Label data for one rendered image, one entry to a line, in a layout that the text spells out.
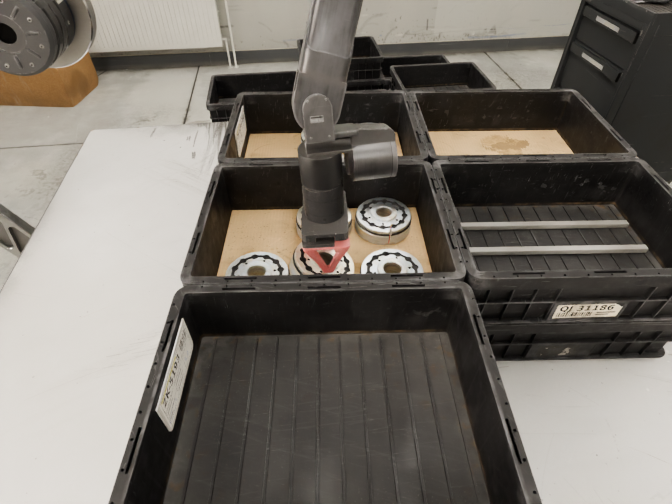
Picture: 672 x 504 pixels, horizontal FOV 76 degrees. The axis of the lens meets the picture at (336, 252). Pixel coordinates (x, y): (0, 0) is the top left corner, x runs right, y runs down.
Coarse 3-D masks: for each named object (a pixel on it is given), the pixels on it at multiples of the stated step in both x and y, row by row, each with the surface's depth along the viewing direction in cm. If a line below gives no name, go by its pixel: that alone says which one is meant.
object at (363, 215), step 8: (368, 200) 83; (376, 200) 83; (384, 200) 83; (392, 200) 83; (360, 208) 81; (368, 208) 81; (400, 208) 82; (360, 216) 79; (368, 216) 79; (400, 216) 79; (408, 216) 79; (360, 224) 78; (368, 224) 78; (376, 224) 78; (384, 224) 78; (392, 224) 78; (400, 224) 78; (408, 224) 78; (376, 232) 77; (384, 232) 76; (392, 232) 77
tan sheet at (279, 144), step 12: (396, 132) 108; (252, 144) 103; (264, 144) 103; (276, 144) 103; (288, 144) 103; (396, 144) 103; (252, 156) 100; (264, 156) 100; (276, 156) 100; (288, 156) 100
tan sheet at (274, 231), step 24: (240, 216) 84; (264, 216) 84; (288, 216) 84; (240, 240) 79; (264, 240) 79; (288, 240) 79; (360, 240) 79; (408, 240) 79; (288, 264) 75; (360, 264) 75
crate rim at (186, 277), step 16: (400, 160) 80; (416, 160) 80; (432, 176) 77; (208, 192) 74; (432, 192) 73; (208, 208) 70; (448, 224) 67; (192, 240) 65; (448, 240) 65; (192, 256) 62; (192, 272) 61; (432, 272) 60; (448, 272) 60; (464, 272) 60
